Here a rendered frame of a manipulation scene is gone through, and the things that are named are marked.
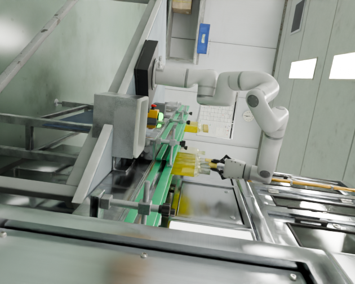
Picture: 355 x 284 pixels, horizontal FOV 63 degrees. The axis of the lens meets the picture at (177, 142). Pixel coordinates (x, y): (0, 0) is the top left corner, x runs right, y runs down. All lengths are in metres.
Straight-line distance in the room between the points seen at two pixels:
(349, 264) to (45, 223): 0.40
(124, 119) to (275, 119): 0.59
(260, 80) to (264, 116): 0.17
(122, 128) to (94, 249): 0.72
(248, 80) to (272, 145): 0.30
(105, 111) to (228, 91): 0.56
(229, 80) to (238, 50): 5.94
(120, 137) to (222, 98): 0.51
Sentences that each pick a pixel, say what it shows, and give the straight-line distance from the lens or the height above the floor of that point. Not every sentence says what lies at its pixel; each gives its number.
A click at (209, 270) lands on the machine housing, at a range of 0.38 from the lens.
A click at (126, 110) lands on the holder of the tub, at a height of 0.79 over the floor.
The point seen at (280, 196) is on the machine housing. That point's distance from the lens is 1.77.
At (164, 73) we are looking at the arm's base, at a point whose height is 0.87.
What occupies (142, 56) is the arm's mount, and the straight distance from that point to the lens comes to 1.38.
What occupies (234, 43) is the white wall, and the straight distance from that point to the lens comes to 7.27.
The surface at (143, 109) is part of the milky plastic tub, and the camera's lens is 1.21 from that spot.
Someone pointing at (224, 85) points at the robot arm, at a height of 1.15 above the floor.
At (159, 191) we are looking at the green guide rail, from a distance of 1.01.
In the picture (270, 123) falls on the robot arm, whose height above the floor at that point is 1.34.
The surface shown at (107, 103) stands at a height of 0.72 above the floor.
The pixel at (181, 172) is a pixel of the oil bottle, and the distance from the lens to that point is 1.39.
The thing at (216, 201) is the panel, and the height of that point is 1.19.
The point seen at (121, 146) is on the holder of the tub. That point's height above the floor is 0.79.
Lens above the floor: 1.04
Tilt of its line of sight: 3 degrees down
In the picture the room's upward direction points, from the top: 97 degrees clockwise
